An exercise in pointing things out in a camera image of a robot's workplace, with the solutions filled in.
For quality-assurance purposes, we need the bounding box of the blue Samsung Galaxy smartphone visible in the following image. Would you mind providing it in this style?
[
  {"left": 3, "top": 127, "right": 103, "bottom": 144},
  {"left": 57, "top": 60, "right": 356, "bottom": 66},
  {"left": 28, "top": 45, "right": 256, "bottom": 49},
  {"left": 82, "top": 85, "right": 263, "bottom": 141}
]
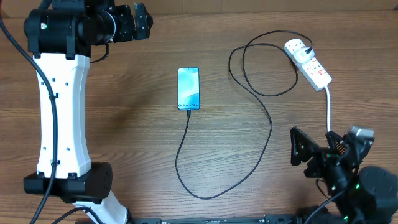
[{"left": 177, "top": 67, "right": 200, "bottom": 110}]

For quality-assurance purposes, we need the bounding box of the white charger plug adapter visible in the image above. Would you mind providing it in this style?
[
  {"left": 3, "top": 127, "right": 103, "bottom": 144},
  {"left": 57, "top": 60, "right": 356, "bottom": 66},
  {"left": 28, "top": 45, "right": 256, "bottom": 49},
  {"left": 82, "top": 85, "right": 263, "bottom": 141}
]
[{"left": 293, "top": 47, "right": 315, "bottom": 66}]

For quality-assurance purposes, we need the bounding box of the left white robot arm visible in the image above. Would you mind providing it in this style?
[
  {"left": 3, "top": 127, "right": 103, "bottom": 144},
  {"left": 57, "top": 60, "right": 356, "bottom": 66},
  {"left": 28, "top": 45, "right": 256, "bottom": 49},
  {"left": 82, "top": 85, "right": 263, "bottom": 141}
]
[{"left": 24, "top": 1, "right": 153, "bottom": 223}]

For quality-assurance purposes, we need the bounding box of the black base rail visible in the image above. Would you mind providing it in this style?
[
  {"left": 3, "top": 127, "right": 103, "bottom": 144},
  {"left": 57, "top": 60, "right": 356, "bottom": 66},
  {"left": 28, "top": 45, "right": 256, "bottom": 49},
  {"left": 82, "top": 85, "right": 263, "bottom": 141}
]
[{"left": 128, "top": 213, "right": 309, "bottom": 224}]

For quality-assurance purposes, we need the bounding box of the white power strip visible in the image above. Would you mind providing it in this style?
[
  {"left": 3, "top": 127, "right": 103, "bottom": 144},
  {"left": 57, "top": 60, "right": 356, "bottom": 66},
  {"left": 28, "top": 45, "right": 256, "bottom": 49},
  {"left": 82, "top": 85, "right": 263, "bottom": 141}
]
[{"left": 284, "top": 39, "right": 332, "bottom": 91}]

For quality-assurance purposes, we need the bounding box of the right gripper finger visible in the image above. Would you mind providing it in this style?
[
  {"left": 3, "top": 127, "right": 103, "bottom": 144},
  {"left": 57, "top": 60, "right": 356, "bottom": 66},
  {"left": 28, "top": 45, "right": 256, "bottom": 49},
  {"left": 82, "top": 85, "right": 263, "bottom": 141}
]
[
  {"left": 325, "top": 131, "right": 346, "bottom": 156},
  {"left": 290, "top": 127, "right": 319, "bottom": 166}
]

